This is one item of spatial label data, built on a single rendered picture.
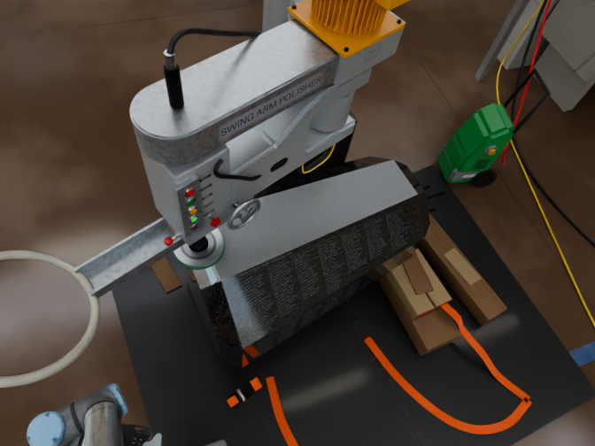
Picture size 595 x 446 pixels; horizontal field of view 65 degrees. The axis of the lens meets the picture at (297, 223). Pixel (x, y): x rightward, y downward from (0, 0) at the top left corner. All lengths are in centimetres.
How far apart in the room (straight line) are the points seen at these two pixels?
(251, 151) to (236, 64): 32
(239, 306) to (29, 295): 146
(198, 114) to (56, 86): 283
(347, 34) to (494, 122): 194
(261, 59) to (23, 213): 228
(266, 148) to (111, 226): 175
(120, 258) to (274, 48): 91
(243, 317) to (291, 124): 89
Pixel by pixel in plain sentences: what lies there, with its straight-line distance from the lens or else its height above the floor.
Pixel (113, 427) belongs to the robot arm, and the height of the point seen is 144.
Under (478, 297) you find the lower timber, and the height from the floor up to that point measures 13.
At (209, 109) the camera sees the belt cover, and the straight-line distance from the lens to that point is 136.
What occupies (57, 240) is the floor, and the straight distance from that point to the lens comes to 326.
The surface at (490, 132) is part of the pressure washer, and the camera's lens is 334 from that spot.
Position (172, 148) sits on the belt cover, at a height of 167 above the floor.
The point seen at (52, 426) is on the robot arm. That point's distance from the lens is 143.
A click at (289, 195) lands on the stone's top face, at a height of 84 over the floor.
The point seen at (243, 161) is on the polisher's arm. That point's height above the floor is 141.
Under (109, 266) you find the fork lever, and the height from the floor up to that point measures 110.
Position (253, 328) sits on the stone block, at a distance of 214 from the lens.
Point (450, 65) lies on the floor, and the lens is 458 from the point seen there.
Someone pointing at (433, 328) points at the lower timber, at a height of 14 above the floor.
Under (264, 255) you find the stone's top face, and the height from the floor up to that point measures 84.
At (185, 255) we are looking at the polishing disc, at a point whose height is 90.
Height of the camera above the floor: 269
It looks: 59 degrees down
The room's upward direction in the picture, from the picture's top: 12 degrees clockwise
